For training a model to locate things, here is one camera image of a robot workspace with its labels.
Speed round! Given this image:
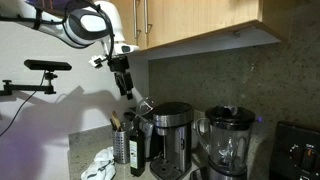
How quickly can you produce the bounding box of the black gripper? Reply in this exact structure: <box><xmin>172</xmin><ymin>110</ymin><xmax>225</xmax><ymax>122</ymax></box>
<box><xmin>107</xmin><ymin>55</ymin><xmax>135</xmax><ymax>101</ymax></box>

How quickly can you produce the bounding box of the black blender lid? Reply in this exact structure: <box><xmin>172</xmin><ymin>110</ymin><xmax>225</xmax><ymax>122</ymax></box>
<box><xmin>204</xmin><ymin>105</ymin><xmax>257</xmax><ymax>131</ymax></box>

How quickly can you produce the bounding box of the clear blender jar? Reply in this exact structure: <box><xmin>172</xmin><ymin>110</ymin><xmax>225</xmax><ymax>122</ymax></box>
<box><xmin>194</xmin><ymin>116</ymin><xmax>253</xmax><ymax>176</ymax></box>

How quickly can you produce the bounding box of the steel blender base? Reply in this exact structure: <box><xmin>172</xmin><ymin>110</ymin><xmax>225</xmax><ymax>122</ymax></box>
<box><xmin>206</xmin><ymin>159</ymin><xmax>250</xmax><ymax>180</ymax></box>

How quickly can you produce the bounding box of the wooden spatula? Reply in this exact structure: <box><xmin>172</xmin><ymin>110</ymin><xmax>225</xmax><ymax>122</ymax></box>
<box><xmin>110</xmin><ymin>110</ymin><xmax>123</xmax><ymax>132</ymax></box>

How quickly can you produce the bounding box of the perforated steel utensil holder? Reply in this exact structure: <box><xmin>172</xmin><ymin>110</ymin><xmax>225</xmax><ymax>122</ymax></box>
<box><xmin>112</xmin><ymin>121</ymin><xmax>135</xmax><ymax>165</ymax></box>

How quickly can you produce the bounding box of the dark olive oil bottle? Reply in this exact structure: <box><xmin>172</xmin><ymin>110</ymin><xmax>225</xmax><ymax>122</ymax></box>
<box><xmin>129</xmin><ymin>116</ymin><xmax>147</xmax><ymax>178</ymax></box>

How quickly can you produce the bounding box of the steel black coffee maker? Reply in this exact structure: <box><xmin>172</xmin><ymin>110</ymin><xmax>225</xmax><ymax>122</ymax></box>
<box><xmin>149</xmin><ymin>101</ymin><xmax>195</xmax><ymax>180</ymax></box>

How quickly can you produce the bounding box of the white crumpled cloth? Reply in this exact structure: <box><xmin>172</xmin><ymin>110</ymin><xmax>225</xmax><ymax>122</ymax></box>
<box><xmin>80</xmin><ymin>146</ymin><xmax>117</xmax><ymax>180</ymax></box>

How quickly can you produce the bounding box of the black stove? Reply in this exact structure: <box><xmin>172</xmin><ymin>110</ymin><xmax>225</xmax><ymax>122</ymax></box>
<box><xmin>269</xmin><ymin>120</ymin><xmax>320</xmax><ymax>180</ymax></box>

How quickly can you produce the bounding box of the black stove knob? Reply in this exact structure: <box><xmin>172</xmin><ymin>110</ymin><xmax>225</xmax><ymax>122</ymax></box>
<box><xmin>300</xmin><ymin>147</ymin><xmax>317</xmax><ymax>172</ymax></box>

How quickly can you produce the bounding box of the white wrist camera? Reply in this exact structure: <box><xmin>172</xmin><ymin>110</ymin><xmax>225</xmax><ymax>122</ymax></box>
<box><xmin>88</xmin><ymin>55</ymin><xmax>105</xmax><ymax>70</ymax></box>

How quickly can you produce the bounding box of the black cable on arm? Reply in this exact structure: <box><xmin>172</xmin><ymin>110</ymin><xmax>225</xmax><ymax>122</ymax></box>
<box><xmin>62</xmin><ymin>0</ymin><xmax>116</xmax><ymax>63</ymax></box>

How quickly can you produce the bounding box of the metal cabinet handle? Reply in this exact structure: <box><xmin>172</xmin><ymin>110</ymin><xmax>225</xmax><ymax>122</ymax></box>
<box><xmin>143</xmin><ymin>0</ymin><xmax>153</xmax><ymax>35</ymax></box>
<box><xmin>132</xmin><ymin>0</ymin><xmax>140</xmax><ymax>41</ymax></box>

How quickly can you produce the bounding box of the black bar stereo camera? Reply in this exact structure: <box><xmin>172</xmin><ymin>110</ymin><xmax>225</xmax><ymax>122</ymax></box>
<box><xmin>23</xmin><ymin>59</ymin><xmax>73</xmax><ymax>72</ymax></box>

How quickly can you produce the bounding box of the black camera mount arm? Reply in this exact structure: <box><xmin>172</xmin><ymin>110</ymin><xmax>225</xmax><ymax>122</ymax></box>
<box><xmin>0</xmin><ymin>70</ymin><xmax>59</xmax><ymax>97</ymax></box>

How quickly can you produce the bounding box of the wooden wall cabinet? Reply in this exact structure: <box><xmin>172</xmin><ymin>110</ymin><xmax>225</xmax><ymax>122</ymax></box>
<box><xmin>109</xmin><ymin>0</ymin><xmax>295</xmax><ymax>61</ymax></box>

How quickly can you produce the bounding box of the thin black camera cable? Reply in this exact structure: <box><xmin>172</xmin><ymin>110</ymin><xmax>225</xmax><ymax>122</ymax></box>
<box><xmin>0</xmin><ymin>71</ymin><xmax>46</xmax><ymax>138</ymax></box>

